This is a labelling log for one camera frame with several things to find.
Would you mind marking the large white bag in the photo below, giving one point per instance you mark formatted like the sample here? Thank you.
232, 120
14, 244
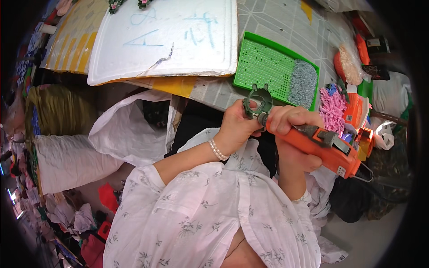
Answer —
390, 93

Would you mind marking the olive gold fabric bag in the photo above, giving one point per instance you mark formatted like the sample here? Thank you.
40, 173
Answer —
57, 107

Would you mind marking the person's legs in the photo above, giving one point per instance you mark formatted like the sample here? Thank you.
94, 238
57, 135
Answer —
197, 124

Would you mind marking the person's right hand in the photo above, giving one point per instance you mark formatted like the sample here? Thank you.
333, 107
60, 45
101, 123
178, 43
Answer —
295, 115

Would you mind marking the white foam board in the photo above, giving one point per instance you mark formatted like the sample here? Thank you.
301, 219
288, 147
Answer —
167, 33

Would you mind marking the green artificial flower sprig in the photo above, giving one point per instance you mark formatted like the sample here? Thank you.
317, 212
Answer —
144, 3
115, 5

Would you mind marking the white woven sack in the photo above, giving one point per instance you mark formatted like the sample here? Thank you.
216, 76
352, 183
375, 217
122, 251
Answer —
67, 160

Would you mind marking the heap of colourful clutter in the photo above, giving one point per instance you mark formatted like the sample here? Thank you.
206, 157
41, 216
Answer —
67, 217

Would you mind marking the yellow white striped cardboard sheet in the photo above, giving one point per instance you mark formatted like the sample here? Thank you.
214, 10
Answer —
73, 40

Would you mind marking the white cylinder cup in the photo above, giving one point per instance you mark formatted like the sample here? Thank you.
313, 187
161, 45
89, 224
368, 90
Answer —
47, 28

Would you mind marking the orange plastic basket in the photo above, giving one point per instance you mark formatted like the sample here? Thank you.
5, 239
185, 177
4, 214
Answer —
337, 67

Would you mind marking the black plastic bag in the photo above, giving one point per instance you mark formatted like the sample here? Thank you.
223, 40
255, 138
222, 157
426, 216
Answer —
352, 197

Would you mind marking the small white plastic bag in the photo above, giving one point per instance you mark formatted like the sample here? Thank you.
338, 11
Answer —
384, 134

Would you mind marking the clear bag of beige pieces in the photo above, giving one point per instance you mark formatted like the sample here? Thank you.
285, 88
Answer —
350, 63

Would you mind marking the green plastic box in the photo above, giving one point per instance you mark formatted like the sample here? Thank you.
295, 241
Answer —
365, 89

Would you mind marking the orange electric screwdriver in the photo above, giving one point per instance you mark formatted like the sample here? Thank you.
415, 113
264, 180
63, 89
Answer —
331, 157

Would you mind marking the person's left hand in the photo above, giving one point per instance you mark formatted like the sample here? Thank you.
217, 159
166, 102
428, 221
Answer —
234, 129

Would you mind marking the orange plastic box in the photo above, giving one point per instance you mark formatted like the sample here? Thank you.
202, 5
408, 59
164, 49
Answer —
355, 110

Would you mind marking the pile of grey screws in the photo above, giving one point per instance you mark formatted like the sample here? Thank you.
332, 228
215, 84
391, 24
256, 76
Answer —
303, 83

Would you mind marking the green perforated plastic tray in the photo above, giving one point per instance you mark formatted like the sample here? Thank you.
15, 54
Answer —
264, 63

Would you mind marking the pile of pink plastic pieces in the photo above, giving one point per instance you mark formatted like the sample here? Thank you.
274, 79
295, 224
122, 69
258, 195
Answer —
331, 107

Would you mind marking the dark printed box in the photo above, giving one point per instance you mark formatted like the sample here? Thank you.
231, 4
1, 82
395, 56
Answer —
375, 72

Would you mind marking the person's body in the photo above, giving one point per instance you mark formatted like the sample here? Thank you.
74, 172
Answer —
201, 214

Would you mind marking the black cardboard box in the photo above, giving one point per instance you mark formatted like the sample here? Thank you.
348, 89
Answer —
377, 43

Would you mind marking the white crumpled cloth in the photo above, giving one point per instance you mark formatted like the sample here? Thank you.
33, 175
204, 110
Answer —
330, 249

